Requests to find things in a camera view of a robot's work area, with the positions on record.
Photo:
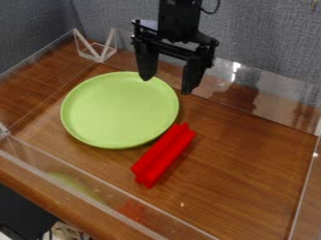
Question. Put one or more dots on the clear acrylic enclosure wall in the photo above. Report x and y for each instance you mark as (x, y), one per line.
(245, 183)

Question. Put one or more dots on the white power strip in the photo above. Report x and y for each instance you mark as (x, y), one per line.
(62, 231)

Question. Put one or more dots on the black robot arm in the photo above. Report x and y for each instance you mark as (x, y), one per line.
(182, 9)

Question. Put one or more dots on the clear acrylic corner bracket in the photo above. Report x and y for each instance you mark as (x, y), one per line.
(98, 52)

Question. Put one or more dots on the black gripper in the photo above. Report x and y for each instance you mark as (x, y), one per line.
(177, 38)

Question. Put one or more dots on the red plastic block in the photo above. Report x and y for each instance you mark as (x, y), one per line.
(153, 164)

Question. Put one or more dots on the green round plate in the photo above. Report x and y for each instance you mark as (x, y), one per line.
(115, 111)

